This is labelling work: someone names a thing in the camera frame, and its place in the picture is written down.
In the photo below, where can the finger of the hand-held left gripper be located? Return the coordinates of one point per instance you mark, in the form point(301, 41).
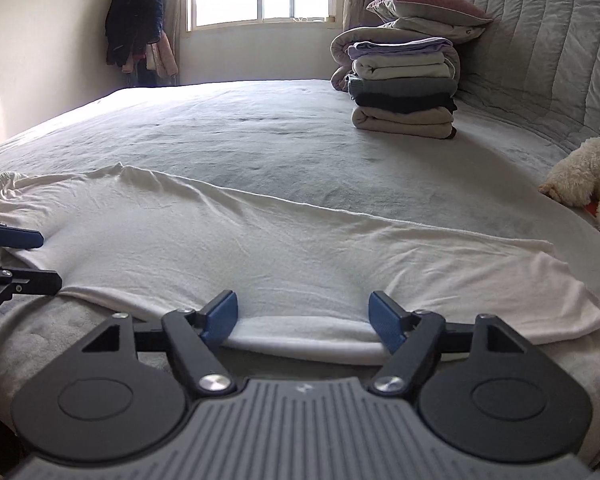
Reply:
point(20, 239)
point(35, 284)

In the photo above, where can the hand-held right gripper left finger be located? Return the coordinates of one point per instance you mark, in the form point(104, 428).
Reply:
point(220, 318)

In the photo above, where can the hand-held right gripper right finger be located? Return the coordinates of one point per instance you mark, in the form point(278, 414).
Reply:
point(385, 323)

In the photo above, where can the white knit top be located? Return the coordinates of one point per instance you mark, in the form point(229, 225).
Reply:
point(255, 250)

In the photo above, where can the pink hanging clothes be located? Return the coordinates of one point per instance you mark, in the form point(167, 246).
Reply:
point(160, 57)

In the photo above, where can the grey bed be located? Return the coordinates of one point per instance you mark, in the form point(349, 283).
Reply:
point(280, 130)

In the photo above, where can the beige folded garment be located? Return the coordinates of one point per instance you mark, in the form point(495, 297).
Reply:
point(405, 122)

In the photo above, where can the black folded garment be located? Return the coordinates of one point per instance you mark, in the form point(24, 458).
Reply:
point(405, 102)

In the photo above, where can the grey folded garment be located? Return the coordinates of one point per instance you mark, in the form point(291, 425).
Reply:
point(400, 86)

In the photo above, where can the white plush toy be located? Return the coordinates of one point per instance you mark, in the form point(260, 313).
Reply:
point(585, 175)

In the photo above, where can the dark hanging jacket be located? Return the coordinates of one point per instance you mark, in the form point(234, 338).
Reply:
point(132, 15)

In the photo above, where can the cream folded garment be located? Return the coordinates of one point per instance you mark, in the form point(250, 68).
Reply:
point(400, 66)

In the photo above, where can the purple folded garment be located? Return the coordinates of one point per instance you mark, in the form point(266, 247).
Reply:
point(400, 47)

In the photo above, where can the folded grey pink quilt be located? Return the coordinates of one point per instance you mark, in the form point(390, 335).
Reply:
point(341, 45)

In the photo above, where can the pink grey pillow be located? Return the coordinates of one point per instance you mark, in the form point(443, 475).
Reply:
point(425, 5)

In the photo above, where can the grey quilted headboard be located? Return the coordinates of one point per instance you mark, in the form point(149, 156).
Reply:
point(545, 35)

